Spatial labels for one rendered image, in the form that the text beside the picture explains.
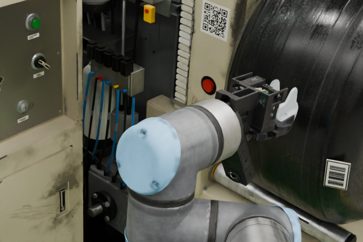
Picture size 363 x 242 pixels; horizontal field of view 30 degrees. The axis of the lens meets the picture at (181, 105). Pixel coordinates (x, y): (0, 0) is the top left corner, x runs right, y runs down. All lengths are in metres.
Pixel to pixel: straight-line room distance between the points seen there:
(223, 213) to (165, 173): 0.12
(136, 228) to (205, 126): 0.16
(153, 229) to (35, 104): 0.78
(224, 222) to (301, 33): 0.39
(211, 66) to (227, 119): 0.58
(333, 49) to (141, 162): 0.42
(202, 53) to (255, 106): 0.53
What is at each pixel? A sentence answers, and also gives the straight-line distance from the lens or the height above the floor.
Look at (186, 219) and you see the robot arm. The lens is 0.92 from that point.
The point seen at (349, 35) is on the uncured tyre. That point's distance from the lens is 1.14.
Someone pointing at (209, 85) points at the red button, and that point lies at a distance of 1.53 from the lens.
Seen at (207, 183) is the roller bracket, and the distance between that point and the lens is 1.53.
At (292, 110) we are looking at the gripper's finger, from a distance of 1.11.
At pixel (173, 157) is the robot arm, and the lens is 0.85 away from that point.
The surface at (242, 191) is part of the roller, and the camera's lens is 1.48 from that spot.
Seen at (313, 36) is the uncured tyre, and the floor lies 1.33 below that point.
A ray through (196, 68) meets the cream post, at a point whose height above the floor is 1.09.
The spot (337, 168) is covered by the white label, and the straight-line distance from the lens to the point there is 1.17.
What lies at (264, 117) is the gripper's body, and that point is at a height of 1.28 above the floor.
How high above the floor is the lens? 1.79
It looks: 30 degrees down
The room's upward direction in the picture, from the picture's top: 5 degrees clockwise
